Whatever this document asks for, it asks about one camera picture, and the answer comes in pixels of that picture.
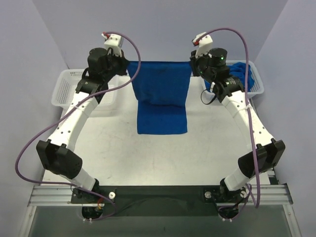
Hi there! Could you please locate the blue towel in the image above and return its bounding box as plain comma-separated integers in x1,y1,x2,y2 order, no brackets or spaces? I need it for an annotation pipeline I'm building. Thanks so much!
132,61,192,135

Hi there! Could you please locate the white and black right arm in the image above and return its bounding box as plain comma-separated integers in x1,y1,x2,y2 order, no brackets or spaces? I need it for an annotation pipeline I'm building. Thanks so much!
190,48,285,192

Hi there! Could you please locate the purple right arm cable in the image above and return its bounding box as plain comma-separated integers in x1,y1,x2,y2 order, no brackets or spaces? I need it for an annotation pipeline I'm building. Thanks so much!
197,28,260,220

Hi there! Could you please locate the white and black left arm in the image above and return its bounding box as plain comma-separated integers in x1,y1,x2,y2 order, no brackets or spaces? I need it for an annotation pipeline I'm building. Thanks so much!
36,47,128,193

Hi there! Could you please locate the empty white plastic basket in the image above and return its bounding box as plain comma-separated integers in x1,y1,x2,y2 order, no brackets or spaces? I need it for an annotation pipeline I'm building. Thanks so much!
51,69,118,111

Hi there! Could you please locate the white basket with towels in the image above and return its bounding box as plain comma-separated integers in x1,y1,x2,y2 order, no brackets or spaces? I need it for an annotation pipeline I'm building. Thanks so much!
202,59,265,101

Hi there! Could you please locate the crumpled blue towels pile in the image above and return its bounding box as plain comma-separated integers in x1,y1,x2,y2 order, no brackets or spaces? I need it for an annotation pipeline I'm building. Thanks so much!
228,62,255,92

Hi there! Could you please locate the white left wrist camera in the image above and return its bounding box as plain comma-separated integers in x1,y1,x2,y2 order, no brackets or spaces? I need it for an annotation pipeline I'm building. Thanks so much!
101,32,123,57

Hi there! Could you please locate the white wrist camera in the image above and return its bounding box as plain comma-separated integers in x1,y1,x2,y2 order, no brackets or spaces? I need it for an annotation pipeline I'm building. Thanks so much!
192,32,213,58
101,32,123,57

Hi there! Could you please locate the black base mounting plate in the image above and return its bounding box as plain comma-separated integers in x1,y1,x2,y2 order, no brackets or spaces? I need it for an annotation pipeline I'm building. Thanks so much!
71,185,246,219

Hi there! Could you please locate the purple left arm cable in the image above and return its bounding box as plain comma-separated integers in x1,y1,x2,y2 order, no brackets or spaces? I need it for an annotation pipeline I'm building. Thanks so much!
14,33,142,221

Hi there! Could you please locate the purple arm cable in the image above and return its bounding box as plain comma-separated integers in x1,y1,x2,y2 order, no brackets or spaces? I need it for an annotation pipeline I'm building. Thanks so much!
197,28,260,220
14,33,142,221

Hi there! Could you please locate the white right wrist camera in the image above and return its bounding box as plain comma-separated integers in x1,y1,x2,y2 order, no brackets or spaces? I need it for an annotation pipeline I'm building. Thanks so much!
192,32,213,58

